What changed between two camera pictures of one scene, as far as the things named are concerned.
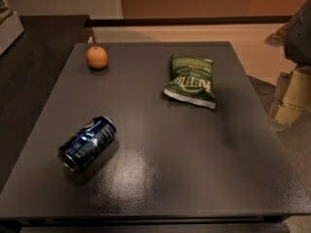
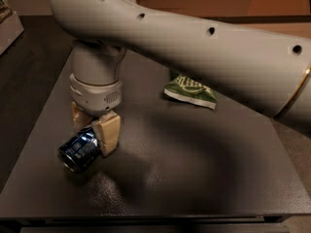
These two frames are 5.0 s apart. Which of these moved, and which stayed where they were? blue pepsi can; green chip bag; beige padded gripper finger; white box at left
Moved: beige padded gripper finger
Stayed: green chip bag; blue pepsi can; white box at left
